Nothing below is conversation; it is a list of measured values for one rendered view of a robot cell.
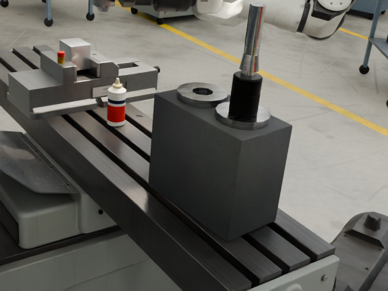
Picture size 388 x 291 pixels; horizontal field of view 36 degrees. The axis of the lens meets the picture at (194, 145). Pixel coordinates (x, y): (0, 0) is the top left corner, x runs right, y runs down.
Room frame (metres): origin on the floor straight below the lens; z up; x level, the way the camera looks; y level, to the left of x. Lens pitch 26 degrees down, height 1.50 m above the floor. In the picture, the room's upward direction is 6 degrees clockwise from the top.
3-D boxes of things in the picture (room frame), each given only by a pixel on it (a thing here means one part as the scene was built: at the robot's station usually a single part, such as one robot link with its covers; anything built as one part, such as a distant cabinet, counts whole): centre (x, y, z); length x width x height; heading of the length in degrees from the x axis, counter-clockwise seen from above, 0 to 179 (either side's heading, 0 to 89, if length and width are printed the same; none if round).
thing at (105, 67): (1.40, 0.26, 1.03); 0.12 x 0.06 x 0.04; 40
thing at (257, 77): (0.91, -0.07, 1.19); 0.05 x 0.05 x 0.01
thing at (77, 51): (1.37, 0.30, 1.05); 0.06 x 0.05 x 0.06; 40
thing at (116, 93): (1.25, 0.18, 0.99); 0.04 x 0.04 x 0.11
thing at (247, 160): (0.94, -0.04, 1.04); 0.22 x 0.12 x 0.20; 43
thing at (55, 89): (1.39, 0.28, 0.99); 0.35 x 0.15 x 0.11; 130
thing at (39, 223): (1.26, 0.22, 0.80); 0.50 x 0.35 x 0.12; 128
